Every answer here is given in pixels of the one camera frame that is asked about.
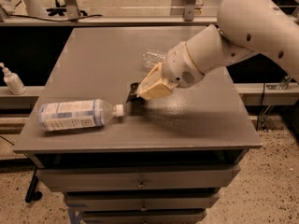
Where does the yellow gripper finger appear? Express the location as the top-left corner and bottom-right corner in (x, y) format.
(136, 77), (178, 100)
(138, 63), (164, 90)

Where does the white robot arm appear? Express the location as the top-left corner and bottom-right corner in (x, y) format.
(136, 0), (299, 100)

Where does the clear red label bottle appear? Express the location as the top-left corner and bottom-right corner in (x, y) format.
(142, 49), (166, 69)

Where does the blue label plastic bottle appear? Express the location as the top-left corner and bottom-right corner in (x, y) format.
(37, 99), (124, 132)

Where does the white pump dispenser bottle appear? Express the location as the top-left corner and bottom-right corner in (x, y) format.
(0, 63), (26, 95)

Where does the grey top drawer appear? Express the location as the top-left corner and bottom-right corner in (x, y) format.
(37, 164), (240, 192)

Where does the grey drawer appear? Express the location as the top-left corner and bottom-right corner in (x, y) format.
(37, 164), (240, 192)
(64, 192), (219, 211)
(82, 209), (206, 224)

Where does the grey middle drawer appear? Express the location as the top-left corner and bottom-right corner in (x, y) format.
(64, 192), (219, 211)

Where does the grey bottom drawer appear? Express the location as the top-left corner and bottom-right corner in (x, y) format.
(82, 209), (206, 224)

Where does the black caster leg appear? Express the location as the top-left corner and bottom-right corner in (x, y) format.
(25, 168), (43, 203)

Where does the grey metal post right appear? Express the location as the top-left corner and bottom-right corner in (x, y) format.
(184, 0), (196, 21)

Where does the grey metal post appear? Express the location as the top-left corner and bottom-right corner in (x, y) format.
(64, 0), (80, 20)
(184, 0), (196, 21)

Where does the grey metal post left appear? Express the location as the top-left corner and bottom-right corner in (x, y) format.
(64, 0), (80, 20)

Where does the black cable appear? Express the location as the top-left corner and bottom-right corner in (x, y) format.
(8, 13), (104, 23)

